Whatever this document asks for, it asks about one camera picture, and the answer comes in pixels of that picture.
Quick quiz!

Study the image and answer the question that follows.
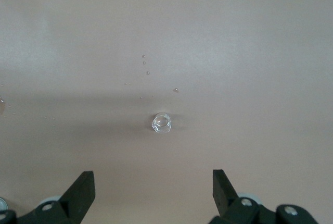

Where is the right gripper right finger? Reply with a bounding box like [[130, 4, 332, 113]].
[[210, 169, 320, 224]]

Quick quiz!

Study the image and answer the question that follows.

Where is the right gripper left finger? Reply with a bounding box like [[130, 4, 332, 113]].
[[0, 171, 96, 224]]

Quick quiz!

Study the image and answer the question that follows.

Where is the brown table mat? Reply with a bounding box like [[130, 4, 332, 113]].
[[0, 0, 333, 224]]

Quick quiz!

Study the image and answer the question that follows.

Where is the clear glass beaker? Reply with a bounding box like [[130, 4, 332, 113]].
[[151, 112, 172, 133]]

